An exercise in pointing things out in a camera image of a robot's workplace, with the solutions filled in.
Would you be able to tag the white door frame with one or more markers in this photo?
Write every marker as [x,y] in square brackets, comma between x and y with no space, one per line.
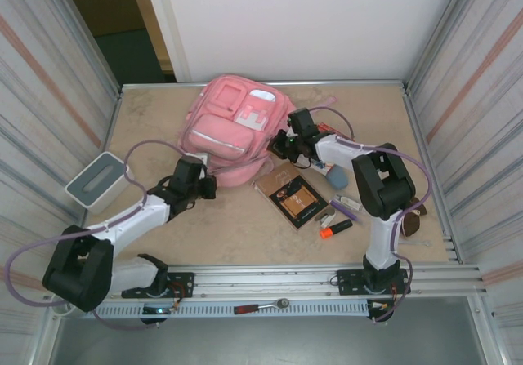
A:
[171,26]

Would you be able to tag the black highlighter with orange cap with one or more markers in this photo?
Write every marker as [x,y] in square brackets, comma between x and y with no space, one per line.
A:
[337,228]

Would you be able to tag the white and grey tissue box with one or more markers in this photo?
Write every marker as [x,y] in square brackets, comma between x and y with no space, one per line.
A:
[98,181]

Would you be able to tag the purple pen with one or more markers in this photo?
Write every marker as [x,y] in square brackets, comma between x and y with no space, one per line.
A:
[347,211]

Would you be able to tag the small silver stapler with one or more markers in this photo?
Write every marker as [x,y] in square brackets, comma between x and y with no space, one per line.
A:
[326,218]

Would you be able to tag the white plastic cup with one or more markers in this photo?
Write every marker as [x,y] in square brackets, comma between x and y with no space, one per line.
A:
[63,308]

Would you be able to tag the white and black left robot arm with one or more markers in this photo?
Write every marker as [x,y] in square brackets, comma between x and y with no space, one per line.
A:
[130,218]

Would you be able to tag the brown hardcover book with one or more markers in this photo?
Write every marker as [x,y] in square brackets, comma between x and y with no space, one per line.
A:
[296,201]

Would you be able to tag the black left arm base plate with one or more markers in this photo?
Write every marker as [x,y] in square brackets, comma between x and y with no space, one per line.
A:
[184,283]

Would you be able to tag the clear plastic tube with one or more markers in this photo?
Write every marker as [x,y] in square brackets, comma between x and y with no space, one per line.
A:
[350,202]

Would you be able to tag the thin silver metal stick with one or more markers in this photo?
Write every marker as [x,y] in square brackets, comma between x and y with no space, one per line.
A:
[414,243]

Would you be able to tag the aluminium table edge strip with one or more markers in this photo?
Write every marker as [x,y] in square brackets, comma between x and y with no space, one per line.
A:
[347,83]

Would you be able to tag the aluminium front rail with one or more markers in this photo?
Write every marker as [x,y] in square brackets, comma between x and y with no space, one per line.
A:
[265,279]

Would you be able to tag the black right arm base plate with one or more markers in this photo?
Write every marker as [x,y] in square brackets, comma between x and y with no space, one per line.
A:
[347,281]

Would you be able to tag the blue grey fabric pouch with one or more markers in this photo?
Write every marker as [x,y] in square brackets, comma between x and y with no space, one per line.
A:
[337,177]

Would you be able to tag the black electronics module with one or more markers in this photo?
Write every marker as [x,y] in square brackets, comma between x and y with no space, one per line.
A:
[157,311]
[380,310]

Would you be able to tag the pink backpack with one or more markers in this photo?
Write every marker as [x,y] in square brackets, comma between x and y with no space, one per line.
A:
[220,136]

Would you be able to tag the brown sunglasses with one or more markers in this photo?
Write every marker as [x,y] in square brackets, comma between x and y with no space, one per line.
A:
[412,224]

